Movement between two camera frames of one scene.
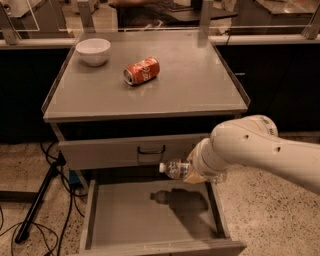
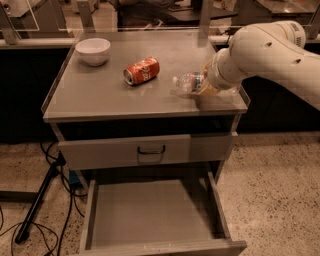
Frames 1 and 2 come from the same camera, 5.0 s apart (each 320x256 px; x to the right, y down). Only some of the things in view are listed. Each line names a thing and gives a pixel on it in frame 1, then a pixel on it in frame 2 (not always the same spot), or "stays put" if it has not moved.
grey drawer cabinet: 124,103 stays put
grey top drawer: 127,152 stays put
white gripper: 199,162 → 216,74
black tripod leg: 31,216 stays put
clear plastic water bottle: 175,168 → 194,83
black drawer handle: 155,152 stays put
